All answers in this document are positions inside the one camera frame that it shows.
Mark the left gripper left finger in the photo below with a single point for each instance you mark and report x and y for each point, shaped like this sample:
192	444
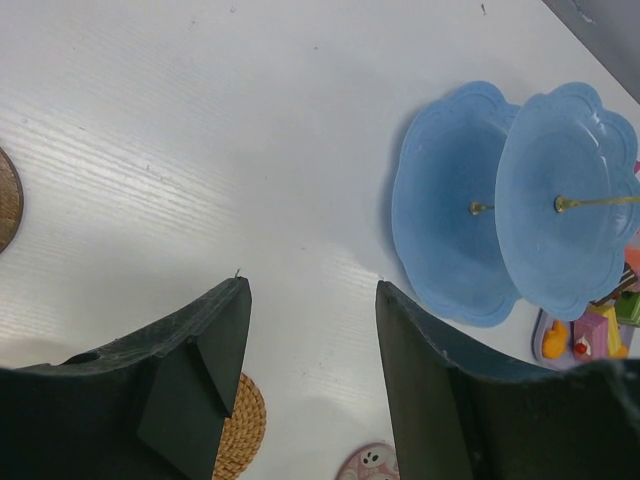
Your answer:
149	405

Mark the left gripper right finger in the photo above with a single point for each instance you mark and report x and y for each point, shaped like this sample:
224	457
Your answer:
462	410

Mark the chocolate layered cake slice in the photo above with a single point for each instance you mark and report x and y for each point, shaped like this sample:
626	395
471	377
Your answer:
627	280

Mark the pink patterned mug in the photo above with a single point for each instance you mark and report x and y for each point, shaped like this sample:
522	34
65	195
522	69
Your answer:
374	461

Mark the woven rattan coaster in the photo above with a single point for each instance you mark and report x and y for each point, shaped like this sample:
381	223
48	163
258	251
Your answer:
243	432

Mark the orange cookie left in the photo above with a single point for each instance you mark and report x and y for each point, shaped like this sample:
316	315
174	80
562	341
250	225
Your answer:
555	341

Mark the orange cookie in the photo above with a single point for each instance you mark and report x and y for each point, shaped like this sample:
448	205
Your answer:
621	353
555	341

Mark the purple serving tray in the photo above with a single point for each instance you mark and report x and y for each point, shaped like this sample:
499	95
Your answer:
567	360

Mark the pink strawberry cake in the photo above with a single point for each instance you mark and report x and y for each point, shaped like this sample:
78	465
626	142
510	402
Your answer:
589	338

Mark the yellow pink cake slice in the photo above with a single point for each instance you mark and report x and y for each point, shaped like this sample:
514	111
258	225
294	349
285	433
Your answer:
608	312

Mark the orange cookie right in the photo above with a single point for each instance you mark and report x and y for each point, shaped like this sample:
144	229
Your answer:
621	353

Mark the green striped macaron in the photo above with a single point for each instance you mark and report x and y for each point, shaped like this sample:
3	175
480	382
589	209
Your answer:
627	308

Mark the blue three-tier cake stand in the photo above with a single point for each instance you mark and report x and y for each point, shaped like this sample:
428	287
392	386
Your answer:
495	202

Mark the red pink macaron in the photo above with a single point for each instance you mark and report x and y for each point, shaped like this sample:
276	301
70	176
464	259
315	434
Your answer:
632	258

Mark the brown wooden coaster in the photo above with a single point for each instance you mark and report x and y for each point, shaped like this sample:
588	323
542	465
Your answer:
11	199

